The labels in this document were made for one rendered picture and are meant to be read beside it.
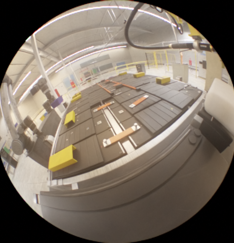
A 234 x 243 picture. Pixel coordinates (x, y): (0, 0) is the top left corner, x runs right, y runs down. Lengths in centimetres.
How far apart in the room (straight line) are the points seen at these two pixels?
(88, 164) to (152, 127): 26
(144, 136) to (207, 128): 22
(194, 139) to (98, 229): 21
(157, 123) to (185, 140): 18
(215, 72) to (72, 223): 452
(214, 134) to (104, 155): 36
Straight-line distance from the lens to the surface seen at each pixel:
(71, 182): 34
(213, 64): 438
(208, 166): 17
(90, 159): 29
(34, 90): 134
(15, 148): 123
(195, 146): 16
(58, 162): 36
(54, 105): 109
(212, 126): 27
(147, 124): 30
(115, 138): 29
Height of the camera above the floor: 122
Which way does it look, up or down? 39 degrees down
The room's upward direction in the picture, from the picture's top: 21 degrees counter-clockwise
